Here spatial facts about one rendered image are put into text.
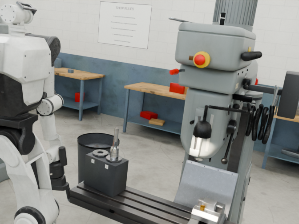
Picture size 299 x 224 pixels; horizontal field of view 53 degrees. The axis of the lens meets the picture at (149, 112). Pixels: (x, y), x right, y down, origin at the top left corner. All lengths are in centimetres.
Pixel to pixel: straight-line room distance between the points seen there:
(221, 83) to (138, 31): 505
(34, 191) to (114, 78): 530
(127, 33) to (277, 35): 284
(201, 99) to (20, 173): 80
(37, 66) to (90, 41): 559
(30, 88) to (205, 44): 68
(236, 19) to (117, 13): 509
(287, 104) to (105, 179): 101
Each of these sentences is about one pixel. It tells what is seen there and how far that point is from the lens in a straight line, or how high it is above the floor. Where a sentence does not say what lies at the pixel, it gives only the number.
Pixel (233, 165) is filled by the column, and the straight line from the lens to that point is 184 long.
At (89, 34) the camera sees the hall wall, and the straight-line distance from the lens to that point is 685.
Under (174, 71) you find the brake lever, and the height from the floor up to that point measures 170.
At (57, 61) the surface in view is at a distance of 697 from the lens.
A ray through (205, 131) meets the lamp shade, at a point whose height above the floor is 149.
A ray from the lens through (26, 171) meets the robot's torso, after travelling 131.
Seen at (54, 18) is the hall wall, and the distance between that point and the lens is 746.
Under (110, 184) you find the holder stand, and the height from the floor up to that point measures 102.
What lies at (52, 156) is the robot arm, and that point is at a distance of 156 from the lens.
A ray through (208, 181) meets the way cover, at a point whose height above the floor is 102.
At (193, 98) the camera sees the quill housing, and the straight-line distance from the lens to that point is 132.
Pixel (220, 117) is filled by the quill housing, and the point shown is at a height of 152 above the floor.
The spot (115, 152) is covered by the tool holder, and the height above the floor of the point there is 118.
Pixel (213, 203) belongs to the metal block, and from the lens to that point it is 154.
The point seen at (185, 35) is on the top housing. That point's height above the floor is 184.
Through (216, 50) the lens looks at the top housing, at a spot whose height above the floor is 180.
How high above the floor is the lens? 183
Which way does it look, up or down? 15 degrees down
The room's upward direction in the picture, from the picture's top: 6 degrees clockwise
